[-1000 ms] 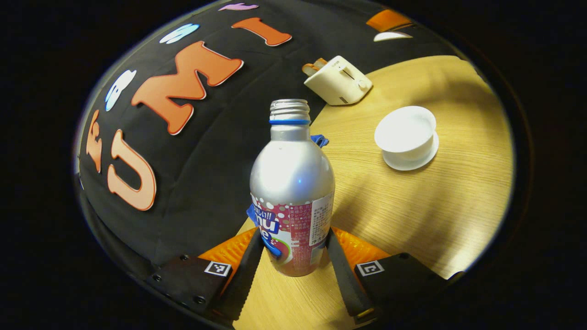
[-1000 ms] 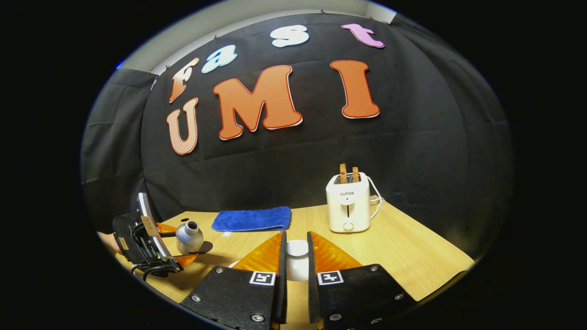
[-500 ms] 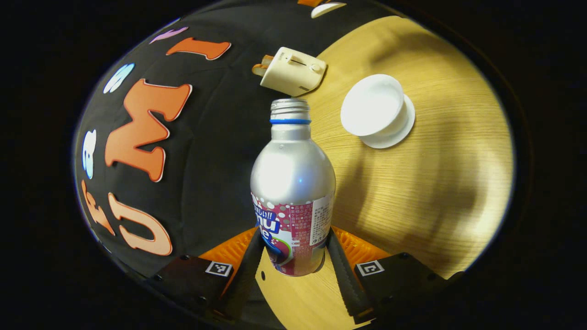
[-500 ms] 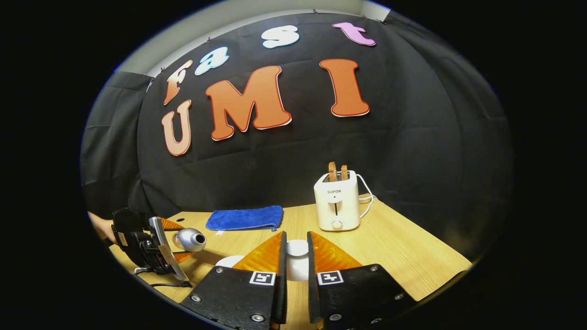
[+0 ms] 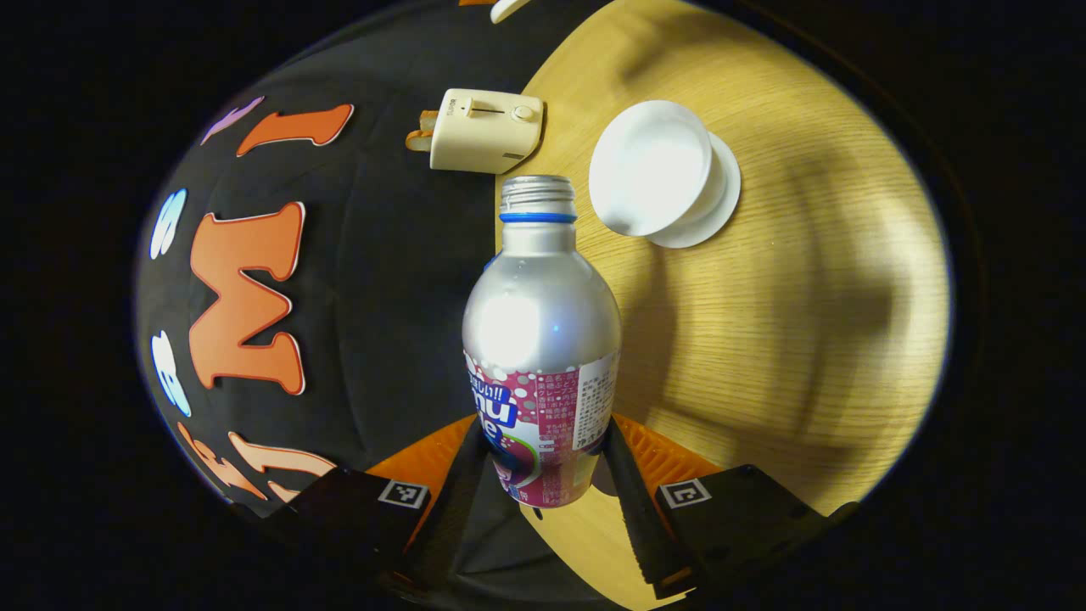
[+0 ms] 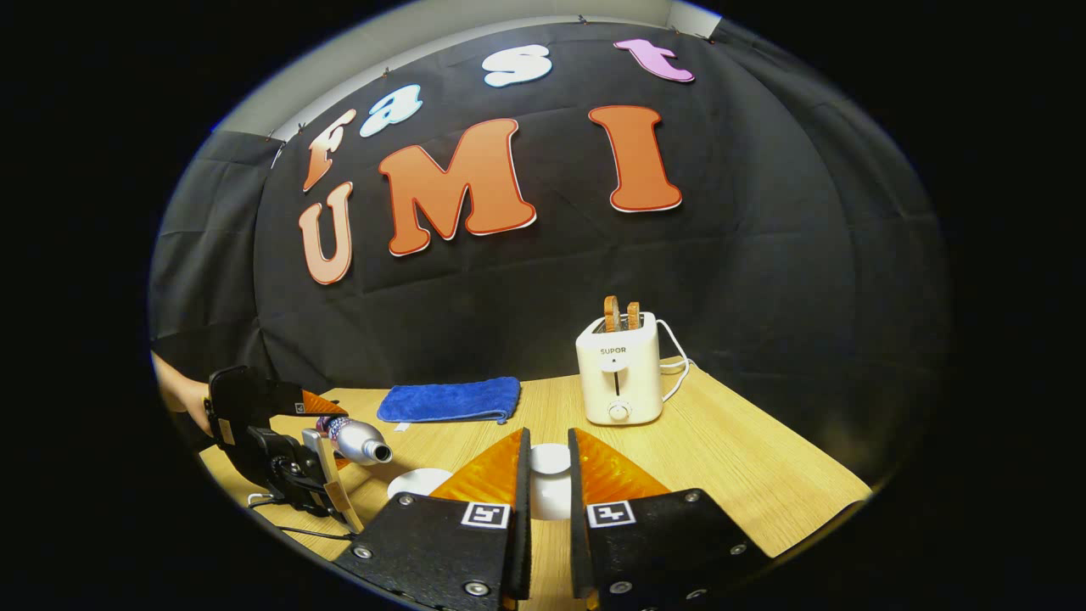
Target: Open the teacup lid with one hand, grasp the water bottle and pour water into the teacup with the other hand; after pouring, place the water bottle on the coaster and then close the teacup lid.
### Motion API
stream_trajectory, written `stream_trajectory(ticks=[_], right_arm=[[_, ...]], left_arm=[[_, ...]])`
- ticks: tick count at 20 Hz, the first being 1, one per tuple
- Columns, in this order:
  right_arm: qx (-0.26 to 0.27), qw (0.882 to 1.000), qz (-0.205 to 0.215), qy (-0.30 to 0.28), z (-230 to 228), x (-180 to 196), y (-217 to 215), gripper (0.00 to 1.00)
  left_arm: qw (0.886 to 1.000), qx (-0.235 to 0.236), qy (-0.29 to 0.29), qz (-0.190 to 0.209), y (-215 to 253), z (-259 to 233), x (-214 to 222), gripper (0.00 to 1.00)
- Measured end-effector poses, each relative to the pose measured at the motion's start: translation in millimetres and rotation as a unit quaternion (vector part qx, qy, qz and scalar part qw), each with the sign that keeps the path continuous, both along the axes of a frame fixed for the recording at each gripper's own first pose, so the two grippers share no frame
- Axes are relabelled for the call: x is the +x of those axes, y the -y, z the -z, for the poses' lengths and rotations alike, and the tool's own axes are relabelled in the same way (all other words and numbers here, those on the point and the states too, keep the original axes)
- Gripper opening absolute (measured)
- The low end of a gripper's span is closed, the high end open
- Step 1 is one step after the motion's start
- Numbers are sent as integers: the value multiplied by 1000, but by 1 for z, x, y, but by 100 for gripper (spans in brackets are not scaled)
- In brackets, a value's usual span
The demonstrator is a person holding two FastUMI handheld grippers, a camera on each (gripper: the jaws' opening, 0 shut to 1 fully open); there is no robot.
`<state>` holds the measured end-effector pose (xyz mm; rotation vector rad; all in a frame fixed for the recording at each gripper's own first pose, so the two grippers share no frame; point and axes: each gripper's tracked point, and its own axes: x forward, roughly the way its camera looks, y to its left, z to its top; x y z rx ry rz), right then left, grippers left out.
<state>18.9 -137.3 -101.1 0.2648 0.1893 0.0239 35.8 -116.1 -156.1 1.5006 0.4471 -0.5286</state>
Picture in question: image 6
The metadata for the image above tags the silver water bottle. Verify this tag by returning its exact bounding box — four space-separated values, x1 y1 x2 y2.
316 416 393 466

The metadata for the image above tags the white toaster cable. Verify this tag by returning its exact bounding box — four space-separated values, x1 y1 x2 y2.
656 319 696 404

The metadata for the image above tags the white toaster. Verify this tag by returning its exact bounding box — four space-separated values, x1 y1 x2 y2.
575 311 663 427

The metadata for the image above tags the blue towel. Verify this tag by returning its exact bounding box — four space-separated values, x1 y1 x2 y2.
377 377 522 425

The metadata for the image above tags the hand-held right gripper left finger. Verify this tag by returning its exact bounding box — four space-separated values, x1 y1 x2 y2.
333 427 533 611

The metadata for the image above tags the black backdrop cloth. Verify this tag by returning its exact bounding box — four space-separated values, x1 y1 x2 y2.
148 21 951 485

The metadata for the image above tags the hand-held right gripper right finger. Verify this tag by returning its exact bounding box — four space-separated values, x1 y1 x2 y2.
567 427 769 611

